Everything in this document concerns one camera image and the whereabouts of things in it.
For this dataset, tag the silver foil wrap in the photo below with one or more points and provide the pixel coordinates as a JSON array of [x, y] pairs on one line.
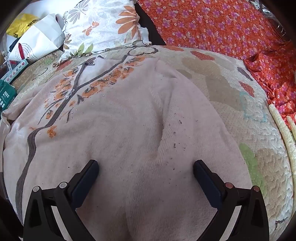
[[275, 20]]

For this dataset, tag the yellow plastic bag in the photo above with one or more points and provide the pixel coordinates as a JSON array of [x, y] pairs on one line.
[[22, 24]]

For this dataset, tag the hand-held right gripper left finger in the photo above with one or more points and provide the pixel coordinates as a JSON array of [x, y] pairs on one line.
[[84, 183]]

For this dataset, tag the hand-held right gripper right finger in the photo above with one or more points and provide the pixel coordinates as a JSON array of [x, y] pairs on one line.
[[208, 183]]

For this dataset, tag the white towel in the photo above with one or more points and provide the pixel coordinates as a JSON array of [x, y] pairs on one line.
[[129, 129]]

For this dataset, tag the white paper bag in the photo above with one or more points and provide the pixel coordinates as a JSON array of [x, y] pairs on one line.
[[39, 39]]

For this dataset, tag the green box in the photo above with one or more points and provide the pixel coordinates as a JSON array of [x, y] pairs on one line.
[[5, 92]]

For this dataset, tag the patterned quilted blanket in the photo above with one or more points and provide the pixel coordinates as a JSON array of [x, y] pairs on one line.
[[231, 92]]

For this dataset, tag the white floral pillow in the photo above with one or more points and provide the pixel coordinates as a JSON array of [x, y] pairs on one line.
[[101, 20]]

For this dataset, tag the dark cloth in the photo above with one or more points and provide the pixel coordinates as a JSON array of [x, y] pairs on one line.
[[148, 30]]

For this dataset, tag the white sheet with coloured stickers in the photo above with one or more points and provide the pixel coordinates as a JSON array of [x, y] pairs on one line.
[[13, 68]]

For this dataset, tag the orange floral cloth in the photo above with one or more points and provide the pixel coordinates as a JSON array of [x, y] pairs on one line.
[[208, 27]]

